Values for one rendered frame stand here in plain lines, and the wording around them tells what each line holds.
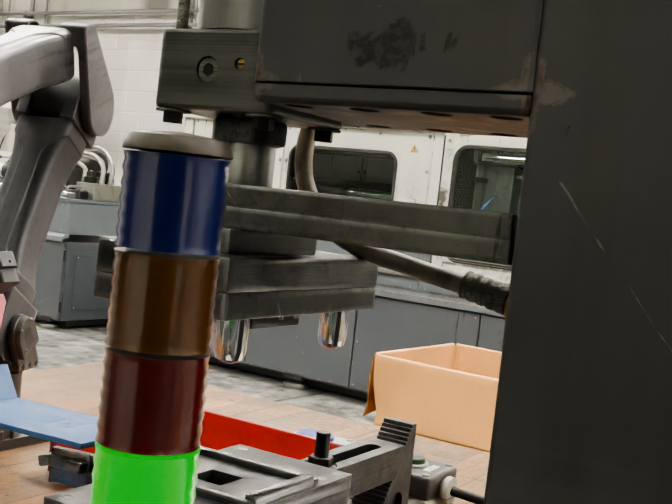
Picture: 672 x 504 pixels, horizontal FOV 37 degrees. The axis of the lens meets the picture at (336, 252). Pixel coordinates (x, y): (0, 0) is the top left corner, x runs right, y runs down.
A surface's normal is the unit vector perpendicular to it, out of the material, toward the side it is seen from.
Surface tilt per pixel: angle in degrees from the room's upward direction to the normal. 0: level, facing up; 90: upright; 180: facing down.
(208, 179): 104
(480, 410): 87
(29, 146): 61
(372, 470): 90
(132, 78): 90
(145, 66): 90
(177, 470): 76
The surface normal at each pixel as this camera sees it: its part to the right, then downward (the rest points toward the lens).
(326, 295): 0.86, 0.12
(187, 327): 0.60, 0.35
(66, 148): 0.91, 0.29
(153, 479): 0.28, 0.32
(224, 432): -0.50, -0.01
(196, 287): 0.75, -0.13
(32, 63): 0.98, 0.07
